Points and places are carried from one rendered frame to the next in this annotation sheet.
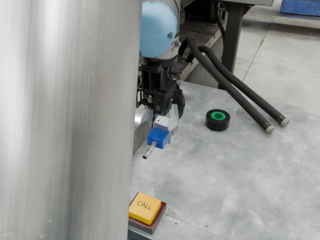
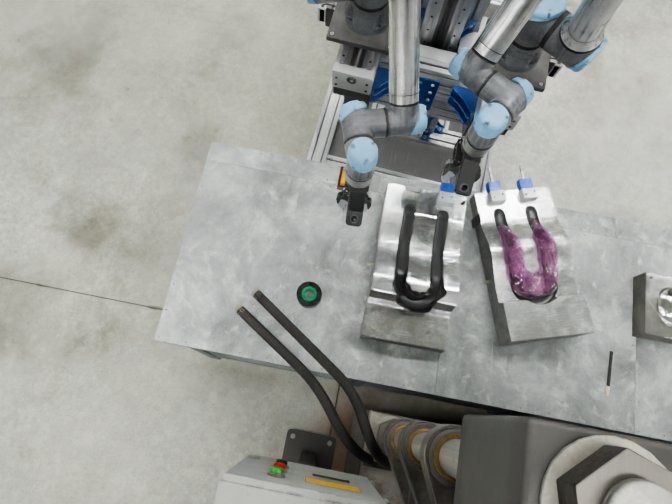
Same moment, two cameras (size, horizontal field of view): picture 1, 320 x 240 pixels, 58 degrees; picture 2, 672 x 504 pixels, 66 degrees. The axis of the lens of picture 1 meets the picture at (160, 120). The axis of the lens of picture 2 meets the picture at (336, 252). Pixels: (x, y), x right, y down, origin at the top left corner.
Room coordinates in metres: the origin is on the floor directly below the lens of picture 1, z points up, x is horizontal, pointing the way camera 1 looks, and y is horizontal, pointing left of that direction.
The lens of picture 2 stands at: (1.12, -0.26, 2.45)
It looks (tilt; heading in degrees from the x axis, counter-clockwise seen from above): 73 degrees down; 158
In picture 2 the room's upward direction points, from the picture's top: 8 degrees clockwise
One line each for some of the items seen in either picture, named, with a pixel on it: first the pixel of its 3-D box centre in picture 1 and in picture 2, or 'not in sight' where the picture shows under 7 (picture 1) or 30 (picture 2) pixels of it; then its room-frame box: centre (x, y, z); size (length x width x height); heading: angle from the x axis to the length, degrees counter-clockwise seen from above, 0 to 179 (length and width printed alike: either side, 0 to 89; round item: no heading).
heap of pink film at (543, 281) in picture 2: not in sight; (531, 256); (0.84, 0.51, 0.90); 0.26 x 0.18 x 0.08; 172
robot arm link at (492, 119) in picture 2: not in sight; (488, 125); (0.57, 0.32, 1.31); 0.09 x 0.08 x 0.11; 123
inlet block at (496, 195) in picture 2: not in sight; (493, 185); (0.57, 0.49, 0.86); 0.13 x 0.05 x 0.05; 172
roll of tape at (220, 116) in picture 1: (217, 119); (309, 294); (0.78, -0.19, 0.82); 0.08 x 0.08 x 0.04
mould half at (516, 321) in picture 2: not in sight; (528, 261); (0.85, 0.51, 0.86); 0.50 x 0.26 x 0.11; 172
